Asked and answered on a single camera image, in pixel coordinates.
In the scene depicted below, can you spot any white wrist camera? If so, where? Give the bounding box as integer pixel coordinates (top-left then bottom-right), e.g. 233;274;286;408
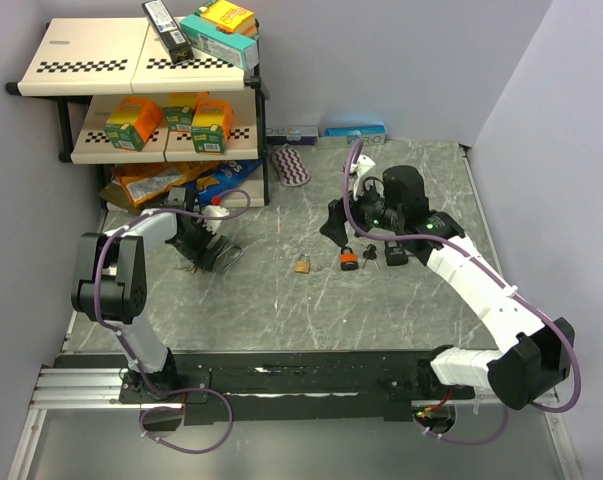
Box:
201;205;230;234
350;154;376;197

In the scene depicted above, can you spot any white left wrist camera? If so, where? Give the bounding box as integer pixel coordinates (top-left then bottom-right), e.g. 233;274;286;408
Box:
201;205;230;234

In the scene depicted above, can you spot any cream black shelf rack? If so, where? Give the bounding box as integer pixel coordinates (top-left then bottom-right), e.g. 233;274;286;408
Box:
5;18;270;206

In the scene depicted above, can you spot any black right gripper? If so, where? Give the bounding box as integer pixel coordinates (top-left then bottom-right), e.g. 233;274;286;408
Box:
319;174;403;248

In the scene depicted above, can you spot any brown flat packet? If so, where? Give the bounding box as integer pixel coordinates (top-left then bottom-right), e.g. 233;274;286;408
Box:
99;182;168;216

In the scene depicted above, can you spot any orange black padlock with keys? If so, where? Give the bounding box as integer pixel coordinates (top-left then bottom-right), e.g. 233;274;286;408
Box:
340;244;378;271

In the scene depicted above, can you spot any orange green box right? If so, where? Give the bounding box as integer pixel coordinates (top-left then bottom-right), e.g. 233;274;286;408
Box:
191;100;234;155

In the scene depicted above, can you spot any blue white toothpaste box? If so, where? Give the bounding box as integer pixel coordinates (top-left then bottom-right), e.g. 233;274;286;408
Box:
315;125;387;149

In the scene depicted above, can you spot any orange green box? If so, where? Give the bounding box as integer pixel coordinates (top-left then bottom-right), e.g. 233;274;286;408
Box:
191;100;234;155
163;92;209;132
103;96;163;152

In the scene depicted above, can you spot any aluminium frame rail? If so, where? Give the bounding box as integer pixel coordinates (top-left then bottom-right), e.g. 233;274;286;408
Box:
29;368;123;410

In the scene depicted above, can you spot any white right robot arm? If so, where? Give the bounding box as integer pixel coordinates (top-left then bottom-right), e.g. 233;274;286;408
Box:
320;156;575;410

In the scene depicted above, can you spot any small brass padlock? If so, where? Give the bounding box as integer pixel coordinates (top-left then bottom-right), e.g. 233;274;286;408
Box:
294;254;323;274

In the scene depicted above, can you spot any orange green box left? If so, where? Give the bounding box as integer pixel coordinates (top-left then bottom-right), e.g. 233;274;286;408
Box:
103;96;163;152

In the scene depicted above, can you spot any large brass padlock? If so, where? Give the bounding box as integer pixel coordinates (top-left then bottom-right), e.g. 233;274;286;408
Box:
174;245;243;274

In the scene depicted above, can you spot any orange snack bag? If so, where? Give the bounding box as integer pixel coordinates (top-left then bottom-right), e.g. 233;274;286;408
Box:
112;161;220;207

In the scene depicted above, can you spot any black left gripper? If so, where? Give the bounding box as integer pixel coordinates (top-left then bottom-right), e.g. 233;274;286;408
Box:
171;214;228;271

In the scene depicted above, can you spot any blue snack bag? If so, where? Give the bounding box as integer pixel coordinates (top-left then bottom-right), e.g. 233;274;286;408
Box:
184;160;262;205

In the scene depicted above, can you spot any orange yellow top box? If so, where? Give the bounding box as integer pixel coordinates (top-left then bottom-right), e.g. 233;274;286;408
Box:
194;0;258;38

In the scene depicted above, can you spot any teal white box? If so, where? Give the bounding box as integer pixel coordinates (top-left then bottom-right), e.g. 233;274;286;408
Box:
179;14;260;71

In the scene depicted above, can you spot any purple white toothpaste box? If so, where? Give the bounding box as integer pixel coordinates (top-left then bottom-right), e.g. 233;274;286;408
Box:
266;125;319;146

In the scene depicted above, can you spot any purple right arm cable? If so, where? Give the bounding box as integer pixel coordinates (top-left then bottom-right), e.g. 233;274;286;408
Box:
341;138;581;445

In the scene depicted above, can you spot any black long box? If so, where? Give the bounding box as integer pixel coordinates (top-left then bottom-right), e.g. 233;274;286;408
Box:
142;0;194;64

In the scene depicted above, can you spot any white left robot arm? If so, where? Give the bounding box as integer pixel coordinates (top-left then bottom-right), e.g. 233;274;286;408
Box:
71;194;231;402

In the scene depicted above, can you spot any purple striped sponge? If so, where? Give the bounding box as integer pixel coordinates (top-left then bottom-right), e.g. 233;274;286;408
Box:
271;145;311;187

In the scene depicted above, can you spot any orange green box middle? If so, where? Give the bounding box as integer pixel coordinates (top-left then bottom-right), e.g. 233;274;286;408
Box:
163;92;209;132

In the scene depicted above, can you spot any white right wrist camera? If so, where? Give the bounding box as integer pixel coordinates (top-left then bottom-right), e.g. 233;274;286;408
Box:
350;154;376;197

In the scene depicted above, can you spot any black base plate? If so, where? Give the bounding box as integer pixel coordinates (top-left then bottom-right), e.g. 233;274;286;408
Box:
54;350;476;426

